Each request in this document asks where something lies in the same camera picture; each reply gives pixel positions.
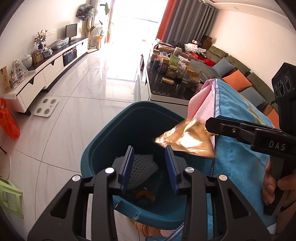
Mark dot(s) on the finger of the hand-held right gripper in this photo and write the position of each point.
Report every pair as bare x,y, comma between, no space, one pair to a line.
222,126

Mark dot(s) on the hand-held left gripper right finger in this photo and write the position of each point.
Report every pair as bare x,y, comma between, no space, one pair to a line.
172,166

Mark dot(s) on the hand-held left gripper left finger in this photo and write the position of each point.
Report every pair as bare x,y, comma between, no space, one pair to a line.
128,166

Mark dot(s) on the golden foil wrapper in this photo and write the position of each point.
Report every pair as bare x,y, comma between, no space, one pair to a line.
189,139

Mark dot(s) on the teal plastic bin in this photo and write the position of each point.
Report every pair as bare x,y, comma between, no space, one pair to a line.
108,129

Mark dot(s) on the person's right forearm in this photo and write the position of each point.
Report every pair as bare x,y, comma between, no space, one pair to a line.
288,217

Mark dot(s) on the person's right hand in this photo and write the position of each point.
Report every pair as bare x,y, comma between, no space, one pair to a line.
268,185

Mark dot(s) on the white foam fruit net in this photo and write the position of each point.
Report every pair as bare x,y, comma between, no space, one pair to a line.
143,169

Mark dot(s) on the pink cloth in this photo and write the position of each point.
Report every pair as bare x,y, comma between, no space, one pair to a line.
202,102

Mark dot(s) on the grey-blue cushion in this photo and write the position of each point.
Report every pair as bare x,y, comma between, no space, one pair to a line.
253,97

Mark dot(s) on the orange peel scrap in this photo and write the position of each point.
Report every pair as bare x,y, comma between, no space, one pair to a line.
144,195

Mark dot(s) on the blue floral tablecloth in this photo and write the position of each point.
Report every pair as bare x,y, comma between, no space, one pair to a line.
235,162

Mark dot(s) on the olive green sofa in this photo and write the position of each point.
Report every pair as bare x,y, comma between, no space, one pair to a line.
245,64

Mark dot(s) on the large orange cushion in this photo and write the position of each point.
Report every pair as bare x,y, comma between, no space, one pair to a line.
237,80

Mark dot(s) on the blue cushion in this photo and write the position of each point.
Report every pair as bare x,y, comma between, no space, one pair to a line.
223,67

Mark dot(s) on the red cloth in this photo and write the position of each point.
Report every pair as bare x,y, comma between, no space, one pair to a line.
208,63

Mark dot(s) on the orange knitted cloth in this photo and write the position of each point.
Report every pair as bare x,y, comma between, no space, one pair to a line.
145,229

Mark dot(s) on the dark glass coffee table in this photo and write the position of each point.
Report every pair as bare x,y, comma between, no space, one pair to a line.
161,92

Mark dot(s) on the gold box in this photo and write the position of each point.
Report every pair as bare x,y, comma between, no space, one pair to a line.
167,80

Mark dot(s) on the group of glass jars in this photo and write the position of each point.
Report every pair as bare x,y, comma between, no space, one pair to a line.
172,69

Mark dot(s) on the white cloth pile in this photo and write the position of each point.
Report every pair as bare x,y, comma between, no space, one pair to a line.
193,47

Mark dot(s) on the brown box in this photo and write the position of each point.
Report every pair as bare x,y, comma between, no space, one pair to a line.
206,41

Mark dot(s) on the white bathroom scale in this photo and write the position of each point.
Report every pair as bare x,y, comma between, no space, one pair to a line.
46,107

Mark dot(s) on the grey curtain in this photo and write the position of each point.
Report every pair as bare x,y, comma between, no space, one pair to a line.
192,20

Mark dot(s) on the orange curtain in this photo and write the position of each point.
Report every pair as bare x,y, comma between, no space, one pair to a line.
166,20

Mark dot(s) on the green plastic stool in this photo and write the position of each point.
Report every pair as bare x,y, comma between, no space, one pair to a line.
10,197

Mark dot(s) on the white TV cabinet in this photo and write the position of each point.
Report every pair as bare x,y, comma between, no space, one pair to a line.
53,64

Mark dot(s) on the orange plastic bag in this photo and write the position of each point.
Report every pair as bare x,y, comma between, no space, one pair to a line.
8,120

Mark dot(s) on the tall leafy floor plant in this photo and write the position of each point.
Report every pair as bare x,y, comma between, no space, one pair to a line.
99,37

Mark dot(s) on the blue and white pot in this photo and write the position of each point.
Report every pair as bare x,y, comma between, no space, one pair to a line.
47,52

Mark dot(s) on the clear plastic bag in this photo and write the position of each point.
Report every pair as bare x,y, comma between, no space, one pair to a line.
59,43

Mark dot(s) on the clear plastic package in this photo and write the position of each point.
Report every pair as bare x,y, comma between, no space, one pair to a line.
19,74

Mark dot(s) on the white ceramic jar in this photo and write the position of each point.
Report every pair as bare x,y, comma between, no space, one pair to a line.
27,61

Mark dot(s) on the black monitor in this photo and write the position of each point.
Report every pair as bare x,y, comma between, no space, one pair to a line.
71,31

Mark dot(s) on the tall printed box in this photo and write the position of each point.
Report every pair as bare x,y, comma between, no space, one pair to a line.
5,80

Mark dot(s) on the small potted plant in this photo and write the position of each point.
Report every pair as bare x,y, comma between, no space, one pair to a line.
40,38

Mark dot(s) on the covered standing fan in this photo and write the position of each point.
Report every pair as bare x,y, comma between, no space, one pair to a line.
84,12

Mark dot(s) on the wooden photo frame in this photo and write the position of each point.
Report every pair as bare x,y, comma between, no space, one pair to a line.
37,56

